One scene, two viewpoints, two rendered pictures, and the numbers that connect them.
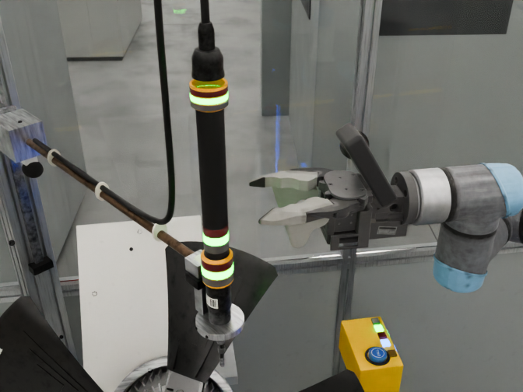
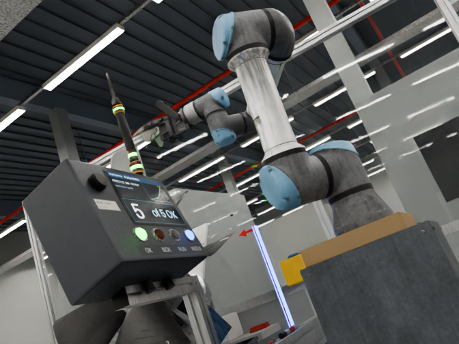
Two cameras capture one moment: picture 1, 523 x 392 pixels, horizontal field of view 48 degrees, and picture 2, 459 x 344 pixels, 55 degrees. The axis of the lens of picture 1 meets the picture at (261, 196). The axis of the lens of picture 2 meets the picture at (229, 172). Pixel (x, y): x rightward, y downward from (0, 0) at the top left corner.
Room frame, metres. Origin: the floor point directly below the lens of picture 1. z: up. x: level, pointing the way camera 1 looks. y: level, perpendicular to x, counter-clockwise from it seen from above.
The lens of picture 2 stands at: (-0.55, -0.94, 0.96)
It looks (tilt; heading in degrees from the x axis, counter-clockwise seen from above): 17 degrees up; 28
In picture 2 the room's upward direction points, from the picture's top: 20 degrees counter-clockwise
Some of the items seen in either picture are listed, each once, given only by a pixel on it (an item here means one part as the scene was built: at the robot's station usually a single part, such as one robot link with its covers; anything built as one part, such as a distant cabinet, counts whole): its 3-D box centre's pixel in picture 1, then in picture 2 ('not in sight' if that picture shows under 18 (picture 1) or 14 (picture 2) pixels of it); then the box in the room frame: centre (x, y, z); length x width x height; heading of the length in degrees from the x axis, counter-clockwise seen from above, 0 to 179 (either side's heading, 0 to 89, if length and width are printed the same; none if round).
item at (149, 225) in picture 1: (100, 192); not in sight; (0.86, 0.27, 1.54); 0.54 x 0.01 x 0.01; 44
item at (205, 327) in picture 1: (214, 295); not in sight; (0.64, 0.07, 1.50); 0.09 x 0.07 x 0.10; 44
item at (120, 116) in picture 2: (213, 185); (127, 138); (0.64, 0.06, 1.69); 0.03 x 0.03 x 0.21
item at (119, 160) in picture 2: not in sight; (126, 163); (1.16, 0.56, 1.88); 0.17 x 0.15 x 0.16; 99
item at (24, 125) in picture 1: (18, 134); not in sight; (1.09, 0.49, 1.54); 0.10 x 0.07 x 0.08; 44
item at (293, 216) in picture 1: (297, 227); (145, 134); (0.61, -0.04, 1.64); 0.09 x 0.03 x 0.06; 120
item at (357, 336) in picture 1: (369, 357); (302, 269); (0.98, -0.25, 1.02); 0.16 x 0.10 x 0.11; 9
